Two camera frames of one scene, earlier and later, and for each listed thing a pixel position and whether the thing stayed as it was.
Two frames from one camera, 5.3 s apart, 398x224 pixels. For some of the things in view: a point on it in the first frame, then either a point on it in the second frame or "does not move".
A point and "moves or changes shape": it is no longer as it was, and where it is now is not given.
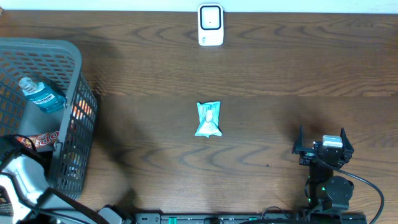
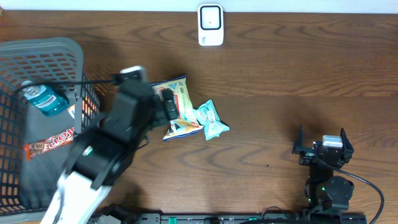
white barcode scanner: [211, 24] does not move
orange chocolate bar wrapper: [41, 140] -> [33, 149]
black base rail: [252, 218] does not move
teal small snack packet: [209, 114] moves or changes shape
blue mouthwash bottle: [47, 99] does not move
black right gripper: [308, 154] does not move
